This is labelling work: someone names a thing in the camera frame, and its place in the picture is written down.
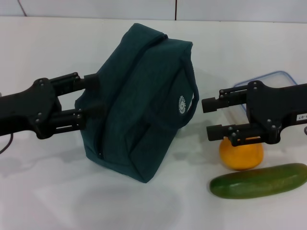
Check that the green cucumber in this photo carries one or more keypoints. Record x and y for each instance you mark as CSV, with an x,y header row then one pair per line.
x,y
256,182

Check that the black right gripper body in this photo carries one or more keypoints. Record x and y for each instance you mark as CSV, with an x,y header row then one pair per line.
x,y
275,107

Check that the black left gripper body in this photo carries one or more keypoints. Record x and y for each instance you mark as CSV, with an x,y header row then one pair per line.
x,y
28,110

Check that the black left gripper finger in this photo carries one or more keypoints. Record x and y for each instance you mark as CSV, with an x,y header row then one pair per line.
x,y
69,119
72,82

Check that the clear blue-rimmed plastic container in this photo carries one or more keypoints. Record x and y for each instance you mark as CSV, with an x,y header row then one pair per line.
x,y
275,78

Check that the dark teal insulated bag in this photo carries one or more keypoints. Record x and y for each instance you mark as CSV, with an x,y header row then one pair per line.
x,y
144,95

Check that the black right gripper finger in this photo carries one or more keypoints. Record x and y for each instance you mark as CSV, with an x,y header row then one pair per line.
x,y
235,133
230,98

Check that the orange pear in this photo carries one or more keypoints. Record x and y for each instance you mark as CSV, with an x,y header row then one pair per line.
x,y
242,157

